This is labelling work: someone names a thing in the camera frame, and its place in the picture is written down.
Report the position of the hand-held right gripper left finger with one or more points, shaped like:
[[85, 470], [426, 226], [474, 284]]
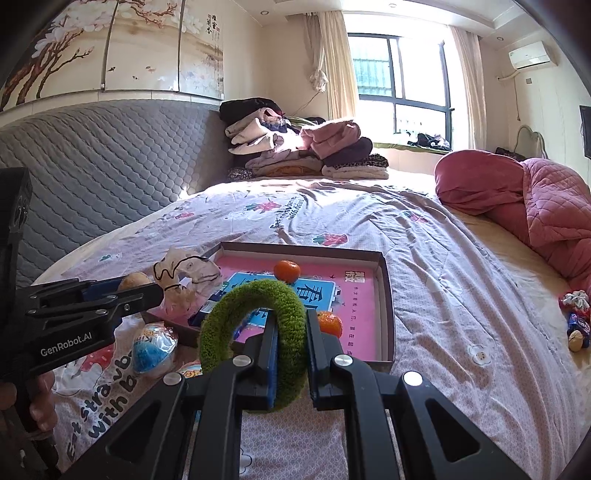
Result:
[[272, 369]]

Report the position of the person's left hand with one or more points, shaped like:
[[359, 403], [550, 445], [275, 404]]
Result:
[[44, 401]]

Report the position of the green windowsill mat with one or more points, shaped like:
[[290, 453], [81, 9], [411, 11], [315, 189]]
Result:
[[397, 146]]

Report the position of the dark clothes on windowsill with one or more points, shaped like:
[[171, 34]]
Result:
[[429, 140]]

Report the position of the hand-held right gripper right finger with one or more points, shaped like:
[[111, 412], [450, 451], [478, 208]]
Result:
[[314, 369]]

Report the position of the small orange tangerine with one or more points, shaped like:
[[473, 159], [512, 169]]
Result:
[[286, 271], [331, 323]]

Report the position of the window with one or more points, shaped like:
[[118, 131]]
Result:
[[397, 83]]

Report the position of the shallow cardboard box tray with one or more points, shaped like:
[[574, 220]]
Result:
[[385, 314]]

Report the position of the strawberry print bedsheet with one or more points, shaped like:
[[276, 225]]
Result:
[[438, 277]]

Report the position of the black flat television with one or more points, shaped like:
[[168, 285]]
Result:
[[585, 131]]

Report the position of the grey quilted headboard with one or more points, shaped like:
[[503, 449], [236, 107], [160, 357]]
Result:
[[115, 161]]

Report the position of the floral wall panel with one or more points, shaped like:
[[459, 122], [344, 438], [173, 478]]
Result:
[[115, 46]]

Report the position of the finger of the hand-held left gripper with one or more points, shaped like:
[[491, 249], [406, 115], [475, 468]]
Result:
[[134, 300], [104, 286]]

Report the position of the beige fitted sheet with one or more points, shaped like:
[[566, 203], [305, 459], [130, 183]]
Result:
[[508, 249]]

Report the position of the small toys at bed edge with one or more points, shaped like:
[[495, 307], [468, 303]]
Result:
[[579, 324]]

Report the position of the pink quilted blanket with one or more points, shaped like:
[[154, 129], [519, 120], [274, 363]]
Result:
[[531, 203]]

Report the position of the small beige ball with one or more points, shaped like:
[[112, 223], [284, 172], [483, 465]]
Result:
[[575, 342], [134, 280]]

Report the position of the white air conditioner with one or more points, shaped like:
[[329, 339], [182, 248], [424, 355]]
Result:
[[531, 54]]

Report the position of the red white wrapped candy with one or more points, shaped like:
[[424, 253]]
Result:
[[572, 300]]

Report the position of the white curved frame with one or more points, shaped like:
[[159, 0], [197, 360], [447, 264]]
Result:
[[526, 129]]

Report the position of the pile of folded clothes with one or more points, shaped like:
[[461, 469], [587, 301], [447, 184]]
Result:
[[295, 143]]

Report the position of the cream curtain with tassel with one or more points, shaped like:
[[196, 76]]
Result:
[[323, 46]]

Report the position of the black bag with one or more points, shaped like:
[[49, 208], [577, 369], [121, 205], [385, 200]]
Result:
[[508, 152]]

